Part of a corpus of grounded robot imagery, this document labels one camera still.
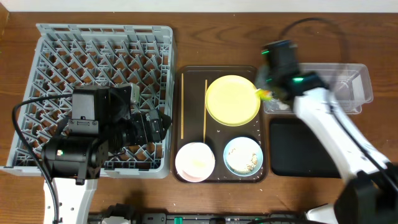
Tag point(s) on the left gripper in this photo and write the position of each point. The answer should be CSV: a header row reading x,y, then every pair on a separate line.
x,y
154,134

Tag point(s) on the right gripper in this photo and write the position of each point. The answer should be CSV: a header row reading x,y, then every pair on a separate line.
x,y
260,75

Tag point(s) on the green snack wrapper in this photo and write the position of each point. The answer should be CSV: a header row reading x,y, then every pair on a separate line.
x,y
264,95

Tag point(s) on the pink bowl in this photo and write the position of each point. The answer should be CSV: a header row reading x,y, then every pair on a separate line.
x,y
195,162

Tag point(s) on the wooden chopstick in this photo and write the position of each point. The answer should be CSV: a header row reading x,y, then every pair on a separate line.
x,y
182,107
205,112

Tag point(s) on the light blue bowl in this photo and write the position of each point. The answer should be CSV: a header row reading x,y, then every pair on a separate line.
x,y
246,143

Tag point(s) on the rice waste pile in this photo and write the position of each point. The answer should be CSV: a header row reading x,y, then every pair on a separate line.
x,y
242,161

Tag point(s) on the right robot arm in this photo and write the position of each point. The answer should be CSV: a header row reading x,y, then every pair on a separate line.
x,y
370,192

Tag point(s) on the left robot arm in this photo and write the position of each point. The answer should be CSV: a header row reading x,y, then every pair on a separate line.
x,y
102,123

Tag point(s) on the black waste tray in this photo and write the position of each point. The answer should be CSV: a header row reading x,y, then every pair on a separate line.
x,y
296,152

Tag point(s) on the dark brown serving tray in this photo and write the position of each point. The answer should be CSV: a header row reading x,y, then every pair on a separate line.
x,y
217,135

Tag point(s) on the yellow round plate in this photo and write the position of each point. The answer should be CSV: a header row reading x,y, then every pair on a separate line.
x,y
231,100

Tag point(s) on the clear plastic bin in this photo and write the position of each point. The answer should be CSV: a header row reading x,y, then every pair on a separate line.
x,y
352,83

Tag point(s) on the grey plastic dish rack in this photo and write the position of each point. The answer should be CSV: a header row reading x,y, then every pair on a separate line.
x,y
72,55

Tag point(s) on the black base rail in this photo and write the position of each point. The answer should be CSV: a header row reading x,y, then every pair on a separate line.
x,y
123,213

